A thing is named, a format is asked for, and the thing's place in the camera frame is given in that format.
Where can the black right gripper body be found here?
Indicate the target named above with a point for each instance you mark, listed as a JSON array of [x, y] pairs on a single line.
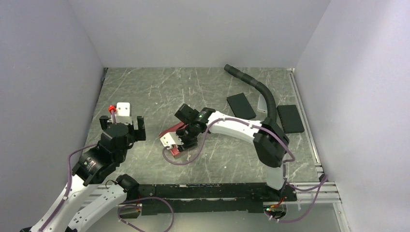
[[188, 136]]

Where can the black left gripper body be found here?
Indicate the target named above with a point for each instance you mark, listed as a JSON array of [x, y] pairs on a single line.
[[137, 134]]

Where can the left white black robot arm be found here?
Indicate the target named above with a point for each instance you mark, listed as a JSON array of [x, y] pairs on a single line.
[[67, 213]]

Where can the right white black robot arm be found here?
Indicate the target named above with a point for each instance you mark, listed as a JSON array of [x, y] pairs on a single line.
[[269, 140]]

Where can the black flat device box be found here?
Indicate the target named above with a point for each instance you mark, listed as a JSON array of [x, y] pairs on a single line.
[[290, 119]]

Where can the translucent plastic piece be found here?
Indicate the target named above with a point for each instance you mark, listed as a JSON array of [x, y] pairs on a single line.
[[261, 106]]

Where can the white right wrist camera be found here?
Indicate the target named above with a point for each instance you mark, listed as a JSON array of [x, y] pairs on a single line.
[[170, 139]]

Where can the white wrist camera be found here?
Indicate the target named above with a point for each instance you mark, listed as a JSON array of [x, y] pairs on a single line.
[[170, 139], [120, 113]]

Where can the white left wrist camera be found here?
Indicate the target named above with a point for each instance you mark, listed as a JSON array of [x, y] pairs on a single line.
[[120, 113]]

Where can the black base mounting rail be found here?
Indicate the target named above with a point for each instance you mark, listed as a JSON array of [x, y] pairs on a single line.
[[153, 205]]

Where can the aluminium front frame rail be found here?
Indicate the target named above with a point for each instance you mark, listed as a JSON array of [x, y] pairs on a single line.
[[253, 191]]

